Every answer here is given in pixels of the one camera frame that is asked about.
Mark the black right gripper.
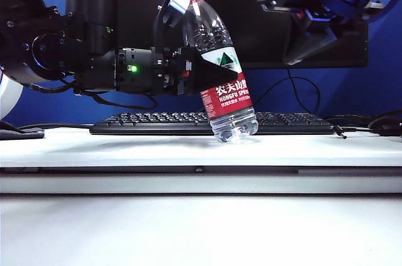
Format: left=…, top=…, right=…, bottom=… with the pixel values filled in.
left=281, top=0, right=351, bottom=67

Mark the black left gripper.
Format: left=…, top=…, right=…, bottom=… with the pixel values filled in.
left=153, top=46, right=239, bottom=96

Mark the clear plastic water bottle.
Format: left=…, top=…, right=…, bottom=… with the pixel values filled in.
left=182, top=0, right=259, bottom=144

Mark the black computer monitor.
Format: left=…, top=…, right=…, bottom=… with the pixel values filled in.
left=80, top=0, right=369, bottom=69

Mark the blue office partition panel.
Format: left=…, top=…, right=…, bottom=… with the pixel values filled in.
left=0, top=0, right=402, bottom=127

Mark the black computer keyboard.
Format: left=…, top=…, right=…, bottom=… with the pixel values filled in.
left=89, top=112, right=335, bottom=136

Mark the white raised desk board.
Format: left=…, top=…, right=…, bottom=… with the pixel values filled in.
left=0, top=127, right=402, bottom=168

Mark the white desk fan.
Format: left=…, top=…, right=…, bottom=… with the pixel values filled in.
left=0, top=65, right=24, bottom=121

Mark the thin black looping cable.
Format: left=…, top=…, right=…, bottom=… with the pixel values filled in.
left=251, top=68, right=322, bottom=115

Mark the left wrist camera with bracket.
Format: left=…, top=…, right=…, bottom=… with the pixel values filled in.
left=153, top=0, right=192, bottom=52

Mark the black barrel plug cable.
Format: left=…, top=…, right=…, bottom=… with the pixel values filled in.
left=332, top=124, right=374, bottom=140

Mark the black cable bundle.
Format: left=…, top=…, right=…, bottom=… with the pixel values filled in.
left=323, top=109, right=402, bottom=137

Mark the thick black cable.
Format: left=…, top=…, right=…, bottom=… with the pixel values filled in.
left=18, top=123, right=94, bottom=131

